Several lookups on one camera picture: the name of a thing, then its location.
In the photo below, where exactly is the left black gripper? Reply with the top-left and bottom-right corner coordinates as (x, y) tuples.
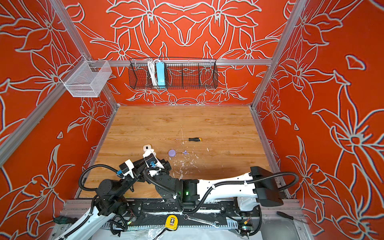
(115, 157), (147, 199)

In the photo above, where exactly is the purple round puck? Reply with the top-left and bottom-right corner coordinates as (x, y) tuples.
(168, 149), (177, 158)

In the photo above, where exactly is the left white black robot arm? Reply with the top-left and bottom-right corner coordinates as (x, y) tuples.
(56, 159), (147, 240)

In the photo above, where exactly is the silver wrench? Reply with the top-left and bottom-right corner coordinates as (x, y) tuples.
(183, 215), (219, 228)

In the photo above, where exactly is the yellow tape measure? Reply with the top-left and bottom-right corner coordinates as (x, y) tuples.
(165, 215), (179, 231)

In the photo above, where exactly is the light blue box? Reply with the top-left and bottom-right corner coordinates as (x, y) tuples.
(156, 62), (166, 88)

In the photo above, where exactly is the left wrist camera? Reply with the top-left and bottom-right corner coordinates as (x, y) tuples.
(117, 160), (135, 179)

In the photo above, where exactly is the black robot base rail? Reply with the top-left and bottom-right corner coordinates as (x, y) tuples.
(124, 199), (261, 230)

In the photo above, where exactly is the yellow black handled screwdriver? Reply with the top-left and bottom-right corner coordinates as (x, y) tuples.
(176, 138), (202, 142)

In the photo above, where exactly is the black wire wall basket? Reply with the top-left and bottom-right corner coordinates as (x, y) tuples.
(128, 58), (219, 90)

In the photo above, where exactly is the clear mesh wall basket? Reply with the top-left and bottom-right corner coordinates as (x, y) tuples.
(59, 56), (112, 98)

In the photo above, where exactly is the white coiled cable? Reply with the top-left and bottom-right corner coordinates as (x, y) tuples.
(147, 59), (158, 88)

